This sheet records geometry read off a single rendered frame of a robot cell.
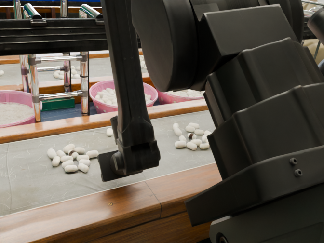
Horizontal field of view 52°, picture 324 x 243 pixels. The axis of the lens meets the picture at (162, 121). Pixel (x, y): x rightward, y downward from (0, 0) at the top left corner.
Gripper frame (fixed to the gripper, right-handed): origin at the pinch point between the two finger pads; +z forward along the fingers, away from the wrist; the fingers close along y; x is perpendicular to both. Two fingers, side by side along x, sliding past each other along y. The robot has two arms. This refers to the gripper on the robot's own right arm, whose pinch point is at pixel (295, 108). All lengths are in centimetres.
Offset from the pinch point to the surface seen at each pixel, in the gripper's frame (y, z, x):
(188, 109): -3, 43, -32
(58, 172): 48, 35, -12
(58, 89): 38, 58, -59
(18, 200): 58, 32, -6
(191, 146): 8.4, 33.1, -11.7
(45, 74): 40, 67, -75
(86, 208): 45, 25, 2
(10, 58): 53, 72, -91
